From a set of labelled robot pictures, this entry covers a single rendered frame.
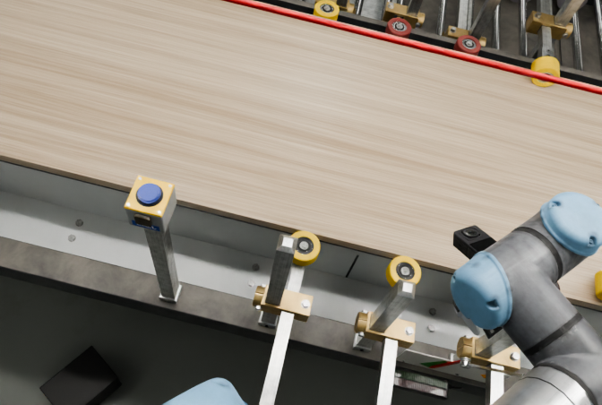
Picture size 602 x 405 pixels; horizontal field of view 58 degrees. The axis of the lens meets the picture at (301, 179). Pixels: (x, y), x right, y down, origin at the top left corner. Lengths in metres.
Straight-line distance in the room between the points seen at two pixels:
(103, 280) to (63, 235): 0.23
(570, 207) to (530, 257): 0.08
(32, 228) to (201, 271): 0.49
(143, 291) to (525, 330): 1.06
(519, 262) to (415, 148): 0.93
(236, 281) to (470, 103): 0.86
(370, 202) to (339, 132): 0.23
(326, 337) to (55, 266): 0.73
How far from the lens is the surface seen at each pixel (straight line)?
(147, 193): 1.00
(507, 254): 0.65
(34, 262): 1.59
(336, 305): 1.58
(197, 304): 1.47
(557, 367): 0.63
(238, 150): 1.45
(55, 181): 1.61
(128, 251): 1.63
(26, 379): 2.24
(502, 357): 1.41
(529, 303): 0.64
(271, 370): 1.27
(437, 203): 1.47
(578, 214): 0.70
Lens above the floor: 2.10
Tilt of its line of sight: 58 degrees down
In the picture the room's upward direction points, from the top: 14 degrees clockwise
